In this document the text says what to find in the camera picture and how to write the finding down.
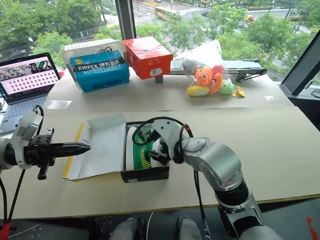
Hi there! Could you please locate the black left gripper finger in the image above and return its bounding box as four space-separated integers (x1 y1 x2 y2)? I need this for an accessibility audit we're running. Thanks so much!
53 149 90 159
53 142 92 152

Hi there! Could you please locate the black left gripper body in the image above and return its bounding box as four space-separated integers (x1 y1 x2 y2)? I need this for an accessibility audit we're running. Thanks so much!
24 127 57 181

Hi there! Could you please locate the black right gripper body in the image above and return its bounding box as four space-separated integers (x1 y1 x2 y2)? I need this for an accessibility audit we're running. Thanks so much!
149 129 174 166

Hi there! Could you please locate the green and white sneaker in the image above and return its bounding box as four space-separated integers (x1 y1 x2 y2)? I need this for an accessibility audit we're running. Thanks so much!
125 125 166 171

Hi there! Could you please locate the black shoebox with white lid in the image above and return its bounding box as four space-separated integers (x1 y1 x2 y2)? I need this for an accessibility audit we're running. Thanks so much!
62 114 171 184

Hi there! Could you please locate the silver open laptop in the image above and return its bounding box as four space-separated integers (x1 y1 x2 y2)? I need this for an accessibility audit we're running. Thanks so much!
0 52 62 136

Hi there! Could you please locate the red orange shoebox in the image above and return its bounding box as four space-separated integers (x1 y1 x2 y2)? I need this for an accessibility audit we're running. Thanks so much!
122 36 174 81

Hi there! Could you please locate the yellow plush toy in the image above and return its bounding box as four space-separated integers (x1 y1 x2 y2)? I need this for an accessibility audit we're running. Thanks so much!
187 85 210 98

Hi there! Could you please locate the grey rounded shape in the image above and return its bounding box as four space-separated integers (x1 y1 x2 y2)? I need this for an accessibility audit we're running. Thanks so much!
175 215 203 240
109 217 146 240

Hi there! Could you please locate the blue printed carton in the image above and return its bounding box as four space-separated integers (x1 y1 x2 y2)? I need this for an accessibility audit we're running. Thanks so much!
69 49 131 94

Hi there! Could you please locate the orange plush toy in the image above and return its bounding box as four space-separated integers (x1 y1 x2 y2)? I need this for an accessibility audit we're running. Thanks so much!
194 64 225 94

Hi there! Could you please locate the green plush toy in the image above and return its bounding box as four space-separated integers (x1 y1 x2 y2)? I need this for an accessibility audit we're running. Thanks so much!
219 79 237 96

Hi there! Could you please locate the grey plush toy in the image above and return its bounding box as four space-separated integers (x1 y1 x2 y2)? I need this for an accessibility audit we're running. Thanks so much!
181 58 200 74

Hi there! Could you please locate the yellow paper tag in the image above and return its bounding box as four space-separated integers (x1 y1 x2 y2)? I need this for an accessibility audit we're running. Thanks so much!
231 84 247 98

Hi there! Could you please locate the clear plastic bag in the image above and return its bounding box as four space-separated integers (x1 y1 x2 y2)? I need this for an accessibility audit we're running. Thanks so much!
173 39 248 99

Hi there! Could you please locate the dark window pillar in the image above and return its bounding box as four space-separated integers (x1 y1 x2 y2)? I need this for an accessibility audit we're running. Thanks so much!
114 0 137 41

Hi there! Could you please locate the yellow green bus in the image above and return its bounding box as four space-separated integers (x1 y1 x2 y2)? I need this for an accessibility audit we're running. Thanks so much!
154 5 183 21

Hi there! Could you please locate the red tape strip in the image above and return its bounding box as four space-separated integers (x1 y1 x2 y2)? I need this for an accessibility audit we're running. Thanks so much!
305 215 316 239

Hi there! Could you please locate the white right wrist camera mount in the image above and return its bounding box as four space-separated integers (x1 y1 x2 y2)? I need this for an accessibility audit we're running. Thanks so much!
150 119 189 161

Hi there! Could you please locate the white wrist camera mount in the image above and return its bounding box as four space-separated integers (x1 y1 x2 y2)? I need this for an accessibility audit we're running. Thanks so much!
150 119 189 161
10 110 43 169

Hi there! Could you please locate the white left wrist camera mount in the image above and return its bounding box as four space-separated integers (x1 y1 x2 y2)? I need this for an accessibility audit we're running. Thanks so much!
10 110 43 169

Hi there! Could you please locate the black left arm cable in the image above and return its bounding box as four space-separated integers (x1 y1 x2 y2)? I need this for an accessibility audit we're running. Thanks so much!
33 104 45 138

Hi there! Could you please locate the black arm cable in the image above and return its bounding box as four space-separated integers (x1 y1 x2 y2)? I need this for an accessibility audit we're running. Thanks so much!
130 116 211 240
33 104 45 138

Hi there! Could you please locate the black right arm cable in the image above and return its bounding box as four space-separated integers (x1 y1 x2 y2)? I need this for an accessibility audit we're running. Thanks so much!
130 116 211 240

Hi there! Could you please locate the black cable with red tag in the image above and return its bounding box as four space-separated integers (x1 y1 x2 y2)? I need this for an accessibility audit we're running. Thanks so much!
0 168 27 238

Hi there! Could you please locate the thin white cable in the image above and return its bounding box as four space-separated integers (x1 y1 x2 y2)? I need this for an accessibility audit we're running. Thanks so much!
145 211 155 240

